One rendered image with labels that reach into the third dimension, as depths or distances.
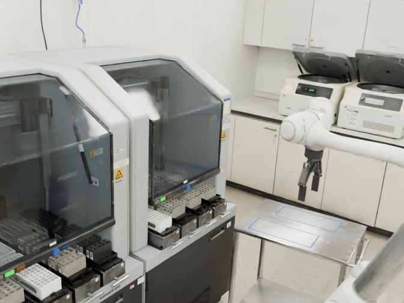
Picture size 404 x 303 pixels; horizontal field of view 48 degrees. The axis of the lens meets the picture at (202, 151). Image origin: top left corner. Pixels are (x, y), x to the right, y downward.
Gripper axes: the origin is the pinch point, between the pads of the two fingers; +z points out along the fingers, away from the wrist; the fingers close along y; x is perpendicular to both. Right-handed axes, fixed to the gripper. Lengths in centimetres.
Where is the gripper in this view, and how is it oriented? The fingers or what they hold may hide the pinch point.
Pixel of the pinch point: (308, 193)
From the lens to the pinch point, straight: 201.9
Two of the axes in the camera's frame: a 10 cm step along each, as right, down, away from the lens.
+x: -8.1, -2.3, 5.4
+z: -0.5, 9.4, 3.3
